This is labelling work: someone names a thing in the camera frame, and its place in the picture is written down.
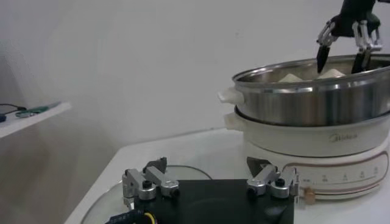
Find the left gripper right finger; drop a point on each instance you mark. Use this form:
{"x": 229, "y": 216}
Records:
{"x": 266, "y": 176}

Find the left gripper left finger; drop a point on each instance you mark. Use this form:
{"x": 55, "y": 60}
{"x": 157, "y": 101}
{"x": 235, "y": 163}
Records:
{"x": 152, "y": 179}

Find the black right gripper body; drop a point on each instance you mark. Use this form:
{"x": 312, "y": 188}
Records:
{"x": 356, "y": 16}

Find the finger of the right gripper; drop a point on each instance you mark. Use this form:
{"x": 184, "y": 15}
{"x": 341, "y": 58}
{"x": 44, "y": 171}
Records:
{"x": 323, "y": 51}
{"x": 364, "y": 39}

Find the white steamed baozi bun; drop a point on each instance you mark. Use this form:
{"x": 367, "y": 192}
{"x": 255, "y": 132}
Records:
{"x": 332, "y": 74}

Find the glass pot lid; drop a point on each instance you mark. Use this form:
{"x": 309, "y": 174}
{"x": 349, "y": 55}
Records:
{"x": 195, "y": 173}

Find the stainless steel steamer basket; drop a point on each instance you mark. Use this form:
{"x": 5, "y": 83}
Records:
{"x": 304, "y": 103}

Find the white electric cooker pot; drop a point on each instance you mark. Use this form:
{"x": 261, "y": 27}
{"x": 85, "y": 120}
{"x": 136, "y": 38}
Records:
{"x": 304, "y": 143}

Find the white side table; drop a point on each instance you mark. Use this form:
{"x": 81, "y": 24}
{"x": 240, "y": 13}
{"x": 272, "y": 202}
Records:
{"x": 36, "y": 119}

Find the blue computer mouse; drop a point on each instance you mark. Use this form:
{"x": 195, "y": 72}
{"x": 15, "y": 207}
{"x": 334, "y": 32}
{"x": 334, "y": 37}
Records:
{"x": 2, "y": 118}

